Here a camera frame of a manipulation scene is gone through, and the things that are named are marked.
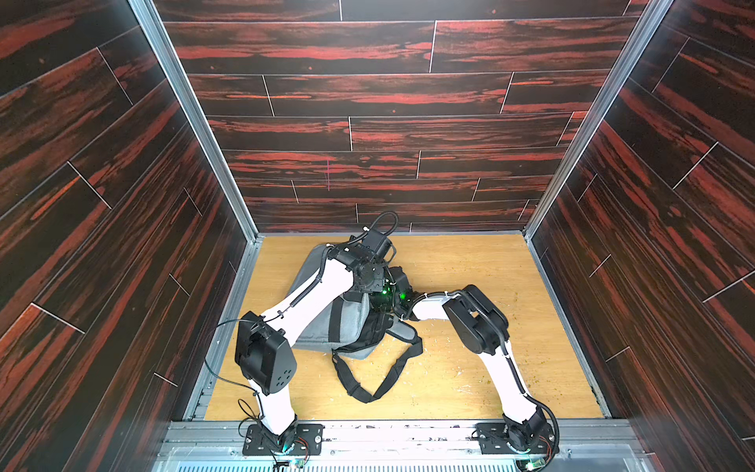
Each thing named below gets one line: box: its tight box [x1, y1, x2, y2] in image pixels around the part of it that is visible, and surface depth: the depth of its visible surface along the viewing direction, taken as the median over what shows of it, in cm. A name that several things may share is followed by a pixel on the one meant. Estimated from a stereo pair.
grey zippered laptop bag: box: [287, 243, 424, 405], surface depth 84 cm
